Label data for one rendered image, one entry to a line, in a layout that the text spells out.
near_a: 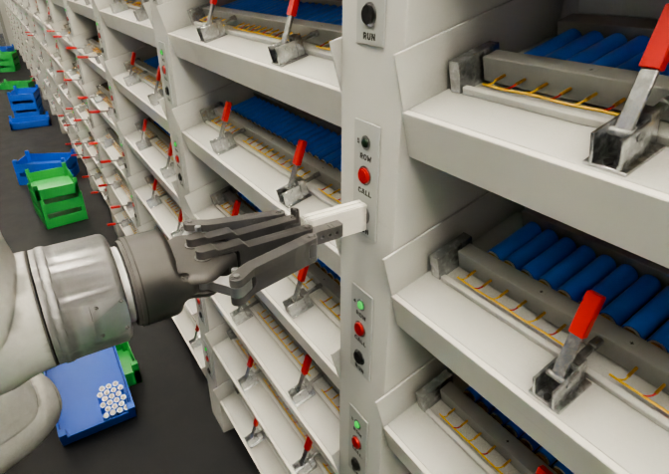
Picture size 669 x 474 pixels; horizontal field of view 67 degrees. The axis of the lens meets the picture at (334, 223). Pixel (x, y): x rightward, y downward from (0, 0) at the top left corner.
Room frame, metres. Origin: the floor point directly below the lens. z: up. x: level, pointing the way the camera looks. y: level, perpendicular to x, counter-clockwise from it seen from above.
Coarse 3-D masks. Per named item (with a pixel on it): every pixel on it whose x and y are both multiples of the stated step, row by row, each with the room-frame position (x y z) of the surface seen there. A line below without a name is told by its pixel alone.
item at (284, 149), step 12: (216, 108) 1.04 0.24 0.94; (228, 120) 0.97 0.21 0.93; (240, 120) 0.93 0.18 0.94; (252, 132) 0.87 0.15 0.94; (264, 132) 0.85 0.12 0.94; (264, 144) 0.84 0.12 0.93; (276, 144) 0.80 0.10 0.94; (288, 144) 0.78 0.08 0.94; (288, 156) 0.76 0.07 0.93; (312, 156) 0.73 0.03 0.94; (300, 168) 0.72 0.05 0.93; (312, 168) 0.70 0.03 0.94; (324, 168) 0.68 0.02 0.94; (324, 180) 0.67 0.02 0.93; (336, 180) 0.64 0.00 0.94; (324, 192) 0.64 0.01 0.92
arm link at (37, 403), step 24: (24, 384) 0.71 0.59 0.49; (48, 384) 0.76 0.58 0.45; (0, 408) 0.65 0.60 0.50; (24, 408) 0.68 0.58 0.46; (48, 408) 0.72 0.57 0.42; (0, 432) 0.64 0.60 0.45; (24, 432) 0.67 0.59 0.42; (48, 432) 0.71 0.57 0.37; (0, 456) 0.62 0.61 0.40; (24, 456) 0.66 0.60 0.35
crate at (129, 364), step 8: (120, 344) 1.37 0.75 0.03; (120, 352) 1.36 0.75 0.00; (128, 352) 1.36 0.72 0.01; (120, 360) 1.31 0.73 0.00; (128, 360) 1.31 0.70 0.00; (136, 360) 1.23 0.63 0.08; (128, 368) 1.28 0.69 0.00; (136, 368) 1.22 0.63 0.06; (128, 376) 1.20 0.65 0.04; (136, 376) 1.21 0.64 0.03; (128, 384) 1.20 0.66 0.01
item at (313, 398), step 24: (240, 312) 0.88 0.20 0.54; (264, 312) 0.89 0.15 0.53; (240, 336) 0.83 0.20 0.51; (264, 336) 0.82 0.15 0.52; (288, 336) 0.79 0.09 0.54; (264, 360) 0.75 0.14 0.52; (288, 360) 0.74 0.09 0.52; (312, 360) 0.71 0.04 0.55; (288, 384) 0.69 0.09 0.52; (312, 384) 0.67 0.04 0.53; (312, 408) 0.63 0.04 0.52; (336, 408) 0.61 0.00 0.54; (312, 432) 0.58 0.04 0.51; (336, 432) 0.58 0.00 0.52; (336, 456) 0.51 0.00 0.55
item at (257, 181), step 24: (216, 96) 1.06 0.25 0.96; (240, 96) 1.09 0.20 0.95; (192, 120) 1.03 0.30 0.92; (216, 120) 1.03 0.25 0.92; (192, 144) 0.97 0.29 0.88; (216, 168) 0.88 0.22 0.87; (240, 168) 0.79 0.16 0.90; (264, 168) 0.77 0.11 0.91; (288, 168) 0.75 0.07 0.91; (240, 192) 0.79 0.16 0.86; (264, 192) 0.69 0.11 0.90; (336, 192) 0.65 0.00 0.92; (336, 240) 0.51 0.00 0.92; (336, 264) 0.53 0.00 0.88
